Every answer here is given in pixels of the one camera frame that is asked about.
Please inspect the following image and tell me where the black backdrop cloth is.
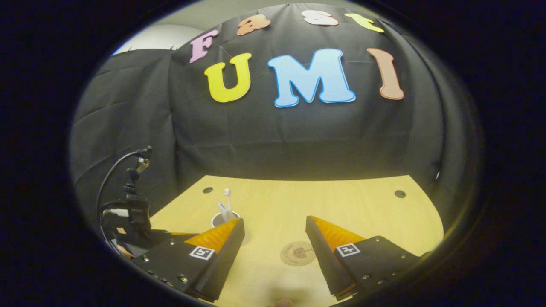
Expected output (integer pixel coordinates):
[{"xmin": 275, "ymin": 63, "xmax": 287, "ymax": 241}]
[{"xmin": 70, "ymin": 3, "xmax": 482, "ymax": 252}]

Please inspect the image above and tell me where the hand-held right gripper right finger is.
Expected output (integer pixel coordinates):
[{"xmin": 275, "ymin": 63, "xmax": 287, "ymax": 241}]
[{"xmin": 305, "ymin": 215, "xmax": 421, "ymax": 300}]

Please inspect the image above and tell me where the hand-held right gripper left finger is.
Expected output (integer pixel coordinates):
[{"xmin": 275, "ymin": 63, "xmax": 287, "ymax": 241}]
[{"xmin": 132, "ymin": 218, "xmax": 246, "ymax": 301}]

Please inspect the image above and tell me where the light wooden desktop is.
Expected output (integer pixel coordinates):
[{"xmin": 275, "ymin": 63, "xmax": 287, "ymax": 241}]
[{"xmin": 147, "ymin": 175, "xmax": 444, "ymax": 307}]

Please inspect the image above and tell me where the round wooden coaster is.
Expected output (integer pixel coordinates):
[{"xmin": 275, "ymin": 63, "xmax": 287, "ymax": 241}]
[{"xmin": 280, "ymin": 241, "xmax": 317, "ymax": 267}]

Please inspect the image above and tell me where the black cable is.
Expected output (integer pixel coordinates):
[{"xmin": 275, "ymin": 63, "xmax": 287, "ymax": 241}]
[{"xmin": 96, "ymin": 149, "xmax": 145, "ymax": 239}]

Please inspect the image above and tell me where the white cup with wooden handle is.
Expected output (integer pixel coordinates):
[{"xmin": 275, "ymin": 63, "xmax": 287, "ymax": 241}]
[{"xmin": 211, "ymin": 211, "xmax": 240, "ymax": 229}]

